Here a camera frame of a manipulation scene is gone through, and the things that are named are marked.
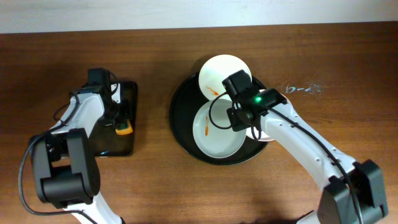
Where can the white plate with ketchup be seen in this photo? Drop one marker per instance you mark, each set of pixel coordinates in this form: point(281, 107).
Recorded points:
point(215, 70)

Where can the orange green sponge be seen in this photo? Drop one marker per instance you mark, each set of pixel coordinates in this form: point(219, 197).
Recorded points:
point(124, 128)

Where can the light blue plate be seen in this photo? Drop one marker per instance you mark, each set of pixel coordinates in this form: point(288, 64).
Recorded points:
point(212, 141)

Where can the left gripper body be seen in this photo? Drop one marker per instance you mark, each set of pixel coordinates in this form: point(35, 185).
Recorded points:
point(117, 116)

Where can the rectangular black tray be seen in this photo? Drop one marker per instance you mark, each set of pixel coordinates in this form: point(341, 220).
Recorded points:
point(104, 140)

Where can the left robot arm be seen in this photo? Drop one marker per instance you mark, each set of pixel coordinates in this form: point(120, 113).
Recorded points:
point(65, 170)

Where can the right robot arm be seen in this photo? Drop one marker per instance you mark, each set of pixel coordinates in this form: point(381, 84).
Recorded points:
point(352, 192)

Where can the round black tray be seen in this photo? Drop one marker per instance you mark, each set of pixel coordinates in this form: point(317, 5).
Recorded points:
point(184, 105)

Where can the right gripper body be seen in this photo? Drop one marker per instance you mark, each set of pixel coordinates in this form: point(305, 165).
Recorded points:
point(236, 115)

